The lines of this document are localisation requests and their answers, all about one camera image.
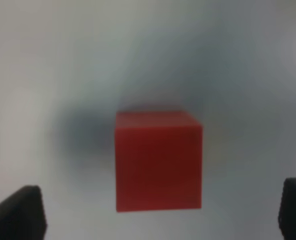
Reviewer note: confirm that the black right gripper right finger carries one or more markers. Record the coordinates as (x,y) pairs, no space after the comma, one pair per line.
(287,210)

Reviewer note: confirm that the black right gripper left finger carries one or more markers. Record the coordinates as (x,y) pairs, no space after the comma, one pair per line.
(22,215)

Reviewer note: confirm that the red cube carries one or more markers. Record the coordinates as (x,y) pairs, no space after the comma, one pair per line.
(158,161)

